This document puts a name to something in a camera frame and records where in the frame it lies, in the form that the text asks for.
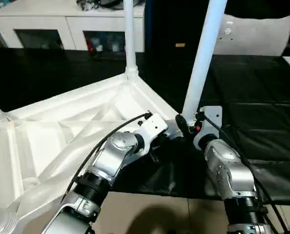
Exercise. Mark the white plastic table top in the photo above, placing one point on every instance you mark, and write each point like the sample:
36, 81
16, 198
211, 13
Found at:
49, 136

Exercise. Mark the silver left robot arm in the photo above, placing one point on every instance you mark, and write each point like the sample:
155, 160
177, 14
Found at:
110, 158

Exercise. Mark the black work mat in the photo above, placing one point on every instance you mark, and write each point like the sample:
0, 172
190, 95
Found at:
257, 97

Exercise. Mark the black sofa with gold label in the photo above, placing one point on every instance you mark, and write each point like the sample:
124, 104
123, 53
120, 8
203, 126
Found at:
164, 24

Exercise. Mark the grey printed pillow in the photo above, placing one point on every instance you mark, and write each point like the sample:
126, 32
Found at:
254, 36

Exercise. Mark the black plastic packet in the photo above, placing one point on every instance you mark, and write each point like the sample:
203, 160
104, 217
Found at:
86, 5

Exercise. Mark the white cabinet with glass doors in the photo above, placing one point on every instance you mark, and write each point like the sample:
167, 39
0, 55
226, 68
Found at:
49, 22

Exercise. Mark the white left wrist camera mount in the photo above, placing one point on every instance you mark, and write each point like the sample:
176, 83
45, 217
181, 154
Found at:
154, 126

